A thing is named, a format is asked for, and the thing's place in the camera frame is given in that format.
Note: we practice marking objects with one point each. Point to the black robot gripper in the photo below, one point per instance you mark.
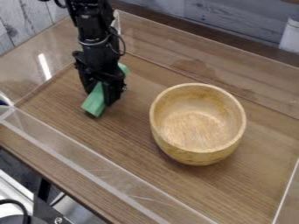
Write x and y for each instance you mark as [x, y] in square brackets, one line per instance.
[100, 57]

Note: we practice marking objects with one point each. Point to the green rectangular block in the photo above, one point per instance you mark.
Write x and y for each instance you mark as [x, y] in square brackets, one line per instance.
[94, 104]

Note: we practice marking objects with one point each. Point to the brown wooden bowl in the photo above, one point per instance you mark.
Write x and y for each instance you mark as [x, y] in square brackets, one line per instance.
[198, 123]

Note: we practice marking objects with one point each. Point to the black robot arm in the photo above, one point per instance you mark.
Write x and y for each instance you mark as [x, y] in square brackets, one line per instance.
[92, 16]

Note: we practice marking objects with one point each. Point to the black table leg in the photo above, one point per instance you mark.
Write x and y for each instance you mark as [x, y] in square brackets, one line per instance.
[45, 190]

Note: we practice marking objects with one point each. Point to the white cylindrical container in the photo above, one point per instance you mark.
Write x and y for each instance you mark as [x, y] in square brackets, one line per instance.
[290, 38]

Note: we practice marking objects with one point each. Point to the clear acrylic corner bracket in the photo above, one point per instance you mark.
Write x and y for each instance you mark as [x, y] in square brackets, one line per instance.
[116, 23]

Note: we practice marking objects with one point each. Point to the clear acrylic front wall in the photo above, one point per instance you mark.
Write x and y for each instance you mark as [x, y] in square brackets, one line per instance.
[105, 187]

